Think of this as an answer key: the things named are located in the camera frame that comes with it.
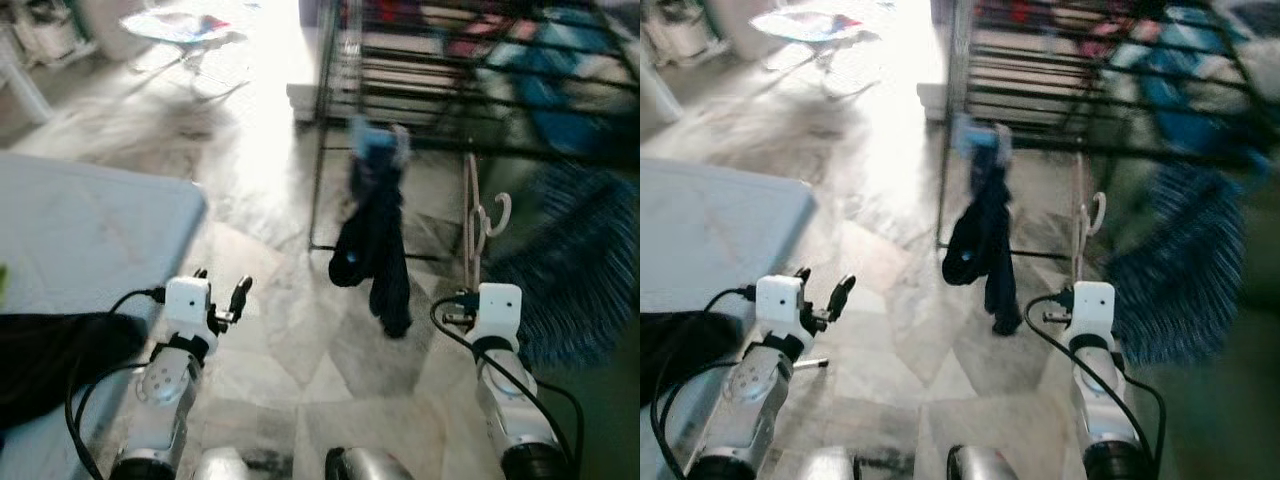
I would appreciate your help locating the dark brown garment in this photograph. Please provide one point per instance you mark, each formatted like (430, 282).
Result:
(680, 350)
(60, 360)

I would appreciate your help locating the navy blue garment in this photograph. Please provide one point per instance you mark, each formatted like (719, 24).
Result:
(375, 250)
(985, 250)

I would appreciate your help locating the blue plaid shirt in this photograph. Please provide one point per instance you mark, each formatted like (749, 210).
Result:
(580, 280)
(1180, 280)

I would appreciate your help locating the silver robot left leg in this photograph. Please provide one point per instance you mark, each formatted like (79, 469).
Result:
(830, 466)
(220, 465)

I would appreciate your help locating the silver robot leg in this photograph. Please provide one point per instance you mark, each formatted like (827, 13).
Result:
(830, 466)
(220, 465)
(375, 468)
(985, 467)

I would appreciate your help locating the black metal clothes rack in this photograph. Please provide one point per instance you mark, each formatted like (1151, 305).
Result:
(520, 152)
(1130, 150)

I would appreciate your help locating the silver robot right leg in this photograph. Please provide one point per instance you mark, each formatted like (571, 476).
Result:
(375, 468)
(985, 467)

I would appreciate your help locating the white plastic box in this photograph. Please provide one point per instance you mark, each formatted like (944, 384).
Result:
(303, 102)
(930, 102)

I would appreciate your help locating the blue fabric bag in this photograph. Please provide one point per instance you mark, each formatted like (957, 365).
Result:
(560, 100)
(1180, 90)

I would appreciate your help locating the slatted wooden shelf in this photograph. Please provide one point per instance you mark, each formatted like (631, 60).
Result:
(400, 75)
(1020, 75)

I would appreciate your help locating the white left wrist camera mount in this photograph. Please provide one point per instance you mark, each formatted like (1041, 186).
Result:
(188, 300)
(780, 300)

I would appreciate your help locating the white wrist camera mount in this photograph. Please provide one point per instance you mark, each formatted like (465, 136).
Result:
(1094, 305)
(188, 300)
(500, 305)
(780, 300)

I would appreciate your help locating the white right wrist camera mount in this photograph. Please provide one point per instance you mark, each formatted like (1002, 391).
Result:
(500, 305)
(1094, 305)

